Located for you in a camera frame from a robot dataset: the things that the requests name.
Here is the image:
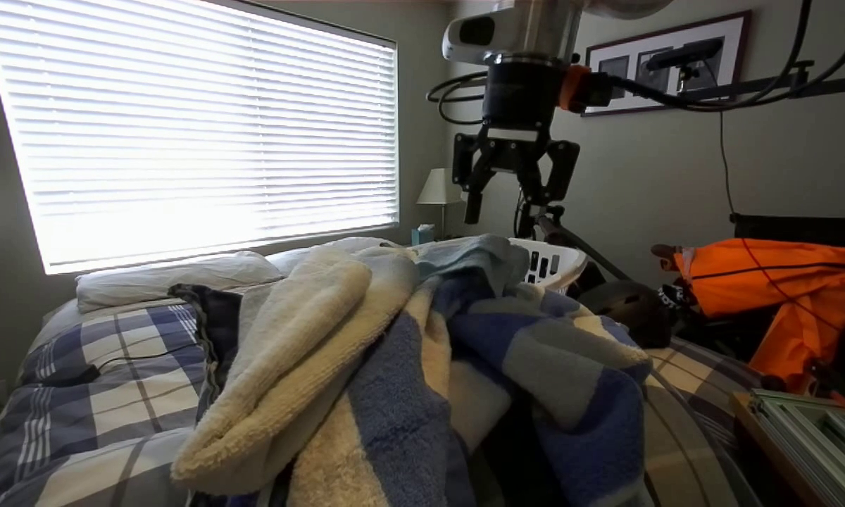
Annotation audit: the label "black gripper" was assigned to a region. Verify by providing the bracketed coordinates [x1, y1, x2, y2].
[447, 56, 584, 228]

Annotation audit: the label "light blue towel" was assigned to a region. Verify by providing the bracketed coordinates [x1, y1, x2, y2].
[411, 232, 529, 296]

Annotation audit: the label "white plastic laundry basket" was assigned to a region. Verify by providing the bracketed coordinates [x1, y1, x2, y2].
[504, 237, 592, 293]

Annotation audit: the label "blue cream striped towel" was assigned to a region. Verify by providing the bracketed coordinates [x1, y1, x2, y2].
[284, 263, 657, 507]

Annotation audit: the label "plain cream towel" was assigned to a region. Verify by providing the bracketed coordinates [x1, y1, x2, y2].
[168, 239, 425, 501]

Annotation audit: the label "white shade table lamp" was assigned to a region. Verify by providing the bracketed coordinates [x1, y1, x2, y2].
[413, 165, 471, 237]

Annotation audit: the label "black helmet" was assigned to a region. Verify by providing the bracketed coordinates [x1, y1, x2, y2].
[577, 279, 678, 352]

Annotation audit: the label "white pillow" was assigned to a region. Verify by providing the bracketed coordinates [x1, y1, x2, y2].
[73, 247, 288, 314]
[266, 232, 394, 276]

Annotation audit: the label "orange jacket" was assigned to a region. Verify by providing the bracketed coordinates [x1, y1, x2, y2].
[650, 237, 845, 396]

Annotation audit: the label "dark headboard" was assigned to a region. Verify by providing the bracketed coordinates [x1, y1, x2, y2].
[730, 210, 845, 249]

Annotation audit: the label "white window blinds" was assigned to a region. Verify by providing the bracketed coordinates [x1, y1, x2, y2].
[0, 0, 404, 279]

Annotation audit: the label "blue plaid comforter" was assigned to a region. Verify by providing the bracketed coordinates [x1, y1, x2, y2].
[0, 296, 773, 507]

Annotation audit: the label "orange cable wrap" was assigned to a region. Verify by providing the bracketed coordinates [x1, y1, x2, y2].
[556, 61, 598, 114]

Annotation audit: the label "black looped gripper cable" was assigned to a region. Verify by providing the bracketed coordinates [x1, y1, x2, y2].
[425, 68, 489, 130]

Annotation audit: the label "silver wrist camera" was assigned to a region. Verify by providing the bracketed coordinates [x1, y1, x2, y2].
[439, 10, 520, 68]

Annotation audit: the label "black framed wall picture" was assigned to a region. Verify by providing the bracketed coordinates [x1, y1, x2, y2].
[581, 9, 756, 118]

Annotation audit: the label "black stereo camera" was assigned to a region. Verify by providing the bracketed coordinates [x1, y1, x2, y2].
[642, 35, 726, 79]

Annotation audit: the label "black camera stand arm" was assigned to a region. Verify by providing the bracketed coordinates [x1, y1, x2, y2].
[665, 59, 845, 111]

